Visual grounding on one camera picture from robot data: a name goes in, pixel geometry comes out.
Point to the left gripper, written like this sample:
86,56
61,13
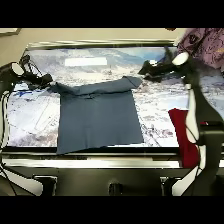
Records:
40,81

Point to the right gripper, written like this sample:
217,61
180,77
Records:
156,69

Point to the dark blue T-shirt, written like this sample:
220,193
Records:
100,116

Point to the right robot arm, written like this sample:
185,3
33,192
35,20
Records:
200,110

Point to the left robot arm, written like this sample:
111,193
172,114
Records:
8,78

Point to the purple patterned garment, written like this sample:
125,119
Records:
206,45

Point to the red garment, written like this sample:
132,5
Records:
183,140

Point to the silver frame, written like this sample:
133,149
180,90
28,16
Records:
90,163

